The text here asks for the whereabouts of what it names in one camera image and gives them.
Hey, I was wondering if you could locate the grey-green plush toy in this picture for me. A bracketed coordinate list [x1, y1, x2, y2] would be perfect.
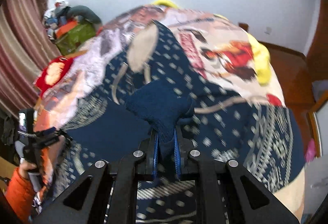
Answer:
[66, 6, 102, 24]

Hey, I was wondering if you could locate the yellow bed sheet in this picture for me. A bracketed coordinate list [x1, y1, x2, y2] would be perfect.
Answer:
[151, 0, 272, 86]

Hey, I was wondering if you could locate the orange jacket sleeve forearm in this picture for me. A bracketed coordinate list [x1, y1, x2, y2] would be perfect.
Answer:
[6, 168, 36, 223]

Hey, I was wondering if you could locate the left hand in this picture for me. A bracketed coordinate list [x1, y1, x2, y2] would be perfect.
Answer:
[18, 158, 38, 180]

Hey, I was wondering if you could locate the navy patterned hooded sweatshirt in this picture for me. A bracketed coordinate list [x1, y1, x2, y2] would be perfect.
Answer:
[52, 19, 306, 224]

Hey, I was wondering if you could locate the red plush pillow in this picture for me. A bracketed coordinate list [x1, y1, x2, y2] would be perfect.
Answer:
[33, 56, 74, 98]

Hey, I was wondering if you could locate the printed bed cover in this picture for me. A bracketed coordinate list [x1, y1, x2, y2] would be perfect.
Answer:
[30, 4, 306, 222]

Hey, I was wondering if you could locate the striped pink curtain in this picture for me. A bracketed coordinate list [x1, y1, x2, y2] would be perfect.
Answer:
[1, 0, 60, 117]

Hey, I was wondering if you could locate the orange box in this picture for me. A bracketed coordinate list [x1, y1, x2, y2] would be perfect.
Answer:
[55, 20, 78, 38]

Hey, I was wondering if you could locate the green bag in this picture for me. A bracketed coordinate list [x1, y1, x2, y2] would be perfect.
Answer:
[55, 21, 96, 56]

